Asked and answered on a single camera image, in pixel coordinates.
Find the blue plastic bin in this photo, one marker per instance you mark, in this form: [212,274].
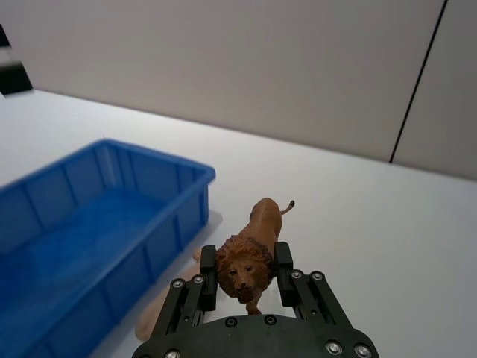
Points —
[93,223]

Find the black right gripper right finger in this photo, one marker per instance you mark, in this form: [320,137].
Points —
[285,272]

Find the beige toy animal figure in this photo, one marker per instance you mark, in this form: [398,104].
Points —
[149,320]

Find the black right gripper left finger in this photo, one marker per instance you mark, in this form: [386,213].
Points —
[208,283]

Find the black and white striped post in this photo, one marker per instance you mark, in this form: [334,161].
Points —
[15,80]

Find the brown lion toy figure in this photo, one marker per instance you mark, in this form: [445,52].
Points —
[244,261]

